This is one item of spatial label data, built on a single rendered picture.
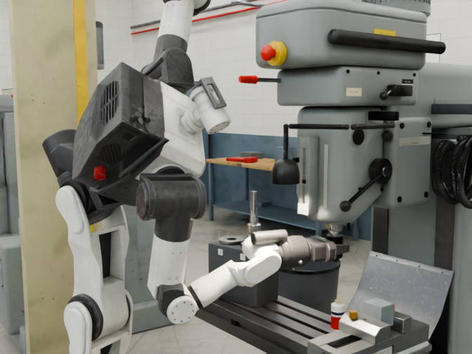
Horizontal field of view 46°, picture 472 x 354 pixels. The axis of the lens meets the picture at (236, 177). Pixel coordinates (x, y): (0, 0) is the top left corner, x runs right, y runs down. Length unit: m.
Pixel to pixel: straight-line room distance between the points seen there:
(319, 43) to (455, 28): 4.98
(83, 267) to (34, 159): 1.30
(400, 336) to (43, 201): 1.96
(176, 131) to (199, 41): 8.09
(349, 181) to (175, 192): 0.47
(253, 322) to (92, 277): 0.51
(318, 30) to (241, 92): 7.21
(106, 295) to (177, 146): 0.54
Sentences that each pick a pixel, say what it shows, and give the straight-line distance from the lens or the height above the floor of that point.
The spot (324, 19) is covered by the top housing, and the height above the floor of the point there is 1.83.
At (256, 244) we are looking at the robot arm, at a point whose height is 1.27.
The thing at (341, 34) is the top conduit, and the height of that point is 1.79.
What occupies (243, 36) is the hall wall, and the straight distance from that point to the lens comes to 8.59.
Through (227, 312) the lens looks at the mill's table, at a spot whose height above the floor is 0.96.
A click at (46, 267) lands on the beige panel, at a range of 3.05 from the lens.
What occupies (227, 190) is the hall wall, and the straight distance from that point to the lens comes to 8.92.
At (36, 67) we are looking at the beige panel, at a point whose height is 1.82.
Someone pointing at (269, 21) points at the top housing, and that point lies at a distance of 1.47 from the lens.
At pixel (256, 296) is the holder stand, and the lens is 1.89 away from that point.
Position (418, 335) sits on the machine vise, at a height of 1.01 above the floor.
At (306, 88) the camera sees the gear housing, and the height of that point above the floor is 1.68.
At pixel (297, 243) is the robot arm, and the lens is 1.54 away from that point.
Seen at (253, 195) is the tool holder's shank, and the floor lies 1.33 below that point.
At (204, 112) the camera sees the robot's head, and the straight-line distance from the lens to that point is 1.41.
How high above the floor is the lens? 1.63
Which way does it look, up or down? 7 degrees down
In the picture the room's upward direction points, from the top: straight up
